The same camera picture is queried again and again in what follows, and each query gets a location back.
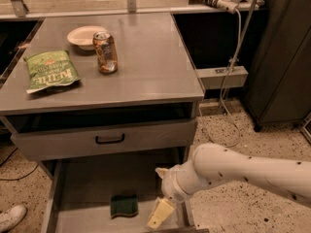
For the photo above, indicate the green sponge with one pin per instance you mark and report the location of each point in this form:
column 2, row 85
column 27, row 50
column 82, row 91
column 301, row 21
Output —
column 124, row 205

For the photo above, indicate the black drawer handle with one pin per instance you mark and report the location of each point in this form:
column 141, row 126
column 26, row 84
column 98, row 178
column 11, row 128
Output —
column 100, row 140

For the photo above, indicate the orange soda can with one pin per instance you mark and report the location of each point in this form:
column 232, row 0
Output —
column 105, row 48

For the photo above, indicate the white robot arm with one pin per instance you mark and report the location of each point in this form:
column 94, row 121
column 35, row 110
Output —
column 212, row 165

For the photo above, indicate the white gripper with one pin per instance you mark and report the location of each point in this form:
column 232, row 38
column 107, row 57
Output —
column 170, row 183

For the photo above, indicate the green chip bag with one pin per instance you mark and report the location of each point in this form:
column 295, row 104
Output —
column 50, row 69

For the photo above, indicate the grey open middle drawer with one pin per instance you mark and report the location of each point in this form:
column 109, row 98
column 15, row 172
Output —
column 82, row 189

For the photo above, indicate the grey drawer cabinet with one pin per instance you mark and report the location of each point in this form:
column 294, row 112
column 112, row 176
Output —
column 155, row 80

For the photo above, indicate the metal rail shelf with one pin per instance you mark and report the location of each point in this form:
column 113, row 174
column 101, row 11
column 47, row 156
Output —
column 97, row 0

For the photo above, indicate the white shoe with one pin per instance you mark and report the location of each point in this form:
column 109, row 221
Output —
column 12, row 217

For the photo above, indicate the grey top drawer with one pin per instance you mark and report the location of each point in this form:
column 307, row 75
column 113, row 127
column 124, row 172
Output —
column 59, row 144

